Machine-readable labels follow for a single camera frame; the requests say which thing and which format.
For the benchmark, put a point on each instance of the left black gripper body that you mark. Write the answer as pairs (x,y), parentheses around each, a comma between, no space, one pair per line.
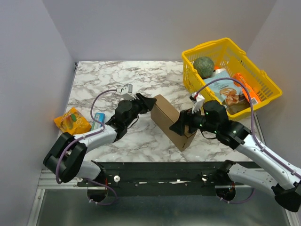
(138,107)

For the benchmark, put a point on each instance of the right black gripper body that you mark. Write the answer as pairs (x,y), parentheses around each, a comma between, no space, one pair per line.
(185,120)

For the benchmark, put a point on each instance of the brown cardboard box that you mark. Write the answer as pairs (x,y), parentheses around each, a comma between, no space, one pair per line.
(165,115)

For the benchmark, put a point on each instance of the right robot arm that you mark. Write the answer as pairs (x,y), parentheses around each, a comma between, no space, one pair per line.
(280,178)

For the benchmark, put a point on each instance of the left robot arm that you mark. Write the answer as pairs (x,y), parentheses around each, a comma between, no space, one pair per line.
(66,157)

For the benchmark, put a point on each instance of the blue toothpaste box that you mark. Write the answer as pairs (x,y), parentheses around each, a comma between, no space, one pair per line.
(99,117)

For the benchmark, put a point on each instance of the orange snack box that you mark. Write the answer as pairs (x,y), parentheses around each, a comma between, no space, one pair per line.
(247,90)

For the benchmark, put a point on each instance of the light blue snack pouch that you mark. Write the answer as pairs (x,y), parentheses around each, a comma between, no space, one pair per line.
(225,90)

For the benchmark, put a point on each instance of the white orange bottle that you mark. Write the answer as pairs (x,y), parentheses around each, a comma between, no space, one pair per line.
(218,70)

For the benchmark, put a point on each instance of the green round melon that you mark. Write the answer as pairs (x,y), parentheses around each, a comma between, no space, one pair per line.
(204,66)

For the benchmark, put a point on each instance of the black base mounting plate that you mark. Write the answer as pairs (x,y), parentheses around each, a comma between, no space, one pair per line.
(117,179)

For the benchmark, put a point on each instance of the yellow plastic basket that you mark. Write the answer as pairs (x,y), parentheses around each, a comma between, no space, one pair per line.
(226,54)

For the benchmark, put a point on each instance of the orange candy bag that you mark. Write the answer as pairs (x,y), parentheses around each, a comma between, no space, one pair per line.
(73,122)

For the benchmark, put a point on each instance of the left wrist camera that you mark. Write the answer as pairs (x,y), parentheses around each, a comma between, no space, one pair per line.
(126,92)

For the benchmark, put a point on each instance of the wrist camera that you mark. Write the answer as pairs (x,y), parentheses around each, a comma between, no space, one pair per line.
(126,92)
(197,100)

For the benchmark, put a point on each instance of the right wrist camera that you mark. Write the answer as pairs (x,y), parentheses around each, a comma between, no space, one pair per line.
(197,100)

